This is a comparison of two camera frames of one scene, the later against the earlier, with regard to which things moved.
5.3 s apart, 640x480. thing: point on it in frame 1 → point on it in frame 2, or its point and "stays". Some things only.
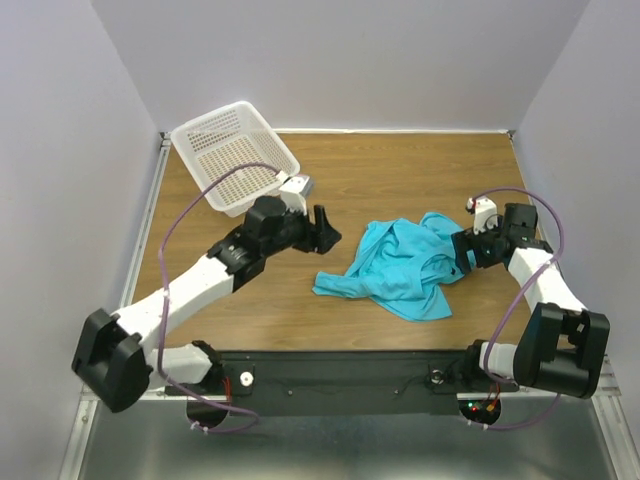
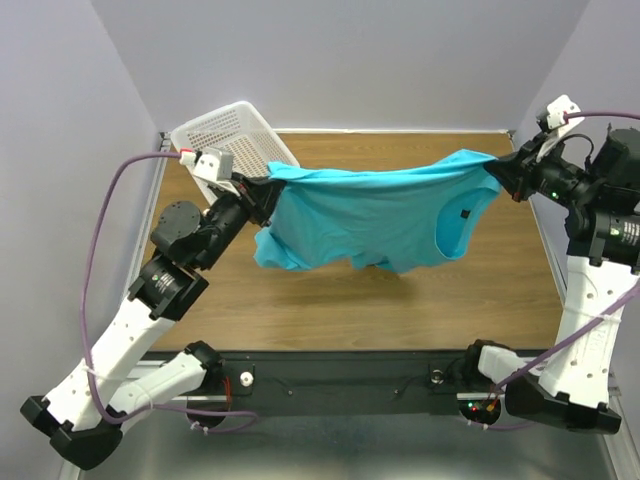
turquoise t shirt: x=401 y=264 → x=395 y=212
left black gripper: x=311 y=231 → x=255 y=198
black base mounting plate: x=343 y=382 stays
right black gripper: x=463 y=251 → x=523 y=173
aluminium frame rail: x=88 y=403 stays
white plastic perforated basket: x=223 y=138 stays
